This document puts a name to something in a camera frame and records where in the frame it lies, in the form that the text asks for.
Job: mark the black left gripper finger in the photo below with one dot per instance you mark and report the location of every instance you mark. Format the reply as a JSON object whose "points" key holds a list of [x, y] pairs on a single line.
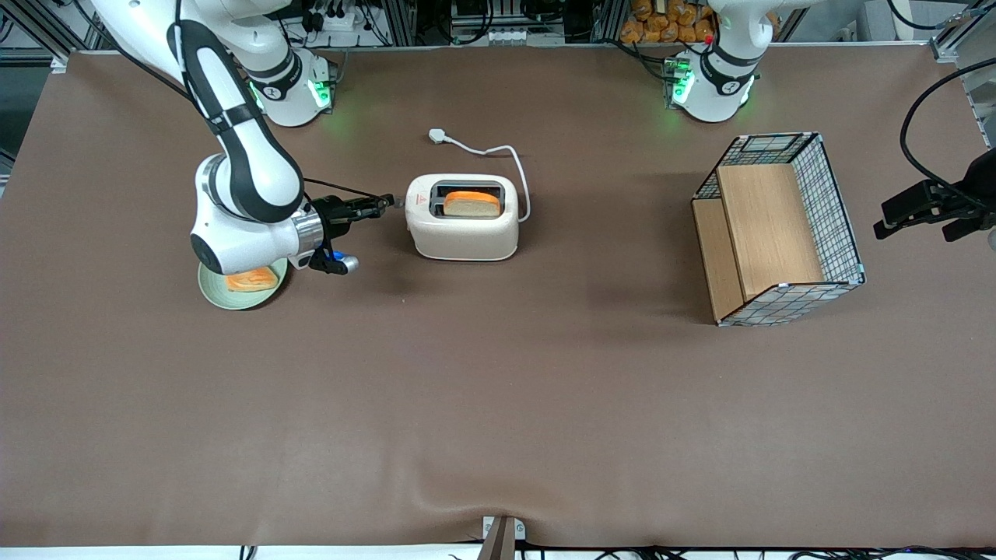
{"points": [[959, 228], [914, 198]]}

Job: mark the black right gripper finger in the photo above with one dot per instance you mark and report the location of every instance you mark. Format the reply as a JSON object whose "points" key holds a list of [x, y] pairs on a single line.
{"points": [[372, 214], [375, 201]]}

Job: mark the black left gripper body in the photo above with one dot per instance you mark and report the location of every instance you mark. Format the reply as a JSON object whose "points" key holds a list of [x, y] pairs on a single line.
{"points": [[977, 190]]}

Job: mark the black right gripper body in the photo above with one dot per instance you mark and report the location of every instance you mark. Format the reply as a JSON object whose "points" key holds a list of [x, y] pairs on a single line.
{"points": [[333, 214]]}

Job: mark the white two-slot toaster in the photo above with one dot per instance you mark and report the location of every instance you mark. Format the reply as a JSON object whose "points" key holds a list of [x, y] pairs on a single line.
{"points": [[459, 237]]}

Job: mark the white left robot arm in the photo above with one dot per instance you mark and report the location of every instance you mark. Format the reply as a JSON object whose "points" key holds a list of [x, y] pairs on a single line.
{"points": [[712, 89]]}

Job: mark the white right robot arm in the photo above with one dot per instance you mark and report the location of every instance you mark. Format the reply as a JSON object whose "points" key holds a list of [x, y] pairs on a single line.
{"points": [[249, 171]]}

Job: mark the toast bread slice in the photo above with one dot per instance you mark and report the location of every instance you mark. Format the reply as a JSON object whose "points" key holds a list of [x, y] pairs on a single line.
{"points": [[471, 205]]}

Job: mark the triangular golden pastry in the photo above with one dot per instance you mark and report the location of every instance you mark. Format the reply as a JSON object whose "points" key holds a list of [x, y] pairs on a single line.
{"points": [[253, 280]]}

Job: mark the pale green round plate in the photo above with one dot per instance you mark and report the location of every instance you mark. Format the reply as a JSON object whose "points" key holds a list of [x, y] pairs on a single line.
{"points": [[214, 292]]}

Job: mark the white power strip with plugs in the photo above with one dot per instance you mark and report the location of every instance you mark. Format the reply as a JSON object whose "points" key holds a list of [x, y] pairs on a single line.
{"points": [[334, 17]]}

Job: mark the bag of golden bread rolls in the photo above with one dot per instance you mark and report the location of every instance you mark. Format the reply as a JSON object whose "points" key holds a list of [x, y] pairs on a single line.
{"points": [[661, 23]]}

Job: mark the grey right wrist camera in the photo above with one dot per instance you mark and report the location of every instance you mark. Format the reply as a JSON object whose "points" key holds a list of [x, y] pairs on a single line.
{"points": [[336, 263]]}

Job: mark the aluminium frame profile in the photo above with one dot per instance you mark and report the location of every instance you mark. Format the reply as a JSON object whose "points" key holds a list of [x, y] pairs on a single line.
{"points": [[47, 31], [969, 47]]}

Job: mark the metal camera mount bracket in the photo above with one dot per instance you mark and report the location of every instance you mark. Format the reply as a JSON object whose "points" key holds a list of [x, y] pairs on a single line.
{"points": [[502, 537]]}

